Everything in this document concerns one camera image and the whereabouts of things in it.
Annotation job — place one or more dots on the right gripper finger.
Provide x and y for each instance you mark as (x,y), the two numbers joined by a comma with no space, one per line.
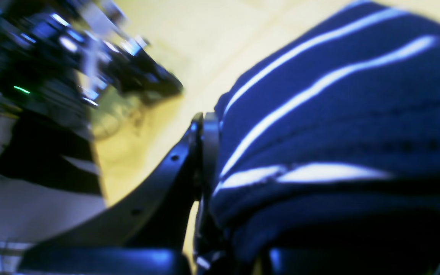
(143,233)

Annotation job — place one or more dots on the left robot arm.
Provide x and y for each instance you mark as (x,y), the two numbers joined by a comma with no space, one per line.
(57,59)

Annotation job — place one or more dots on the navy white striped T-shirt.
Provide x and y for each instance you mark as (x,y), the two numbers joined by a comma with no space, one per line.
(329,151)

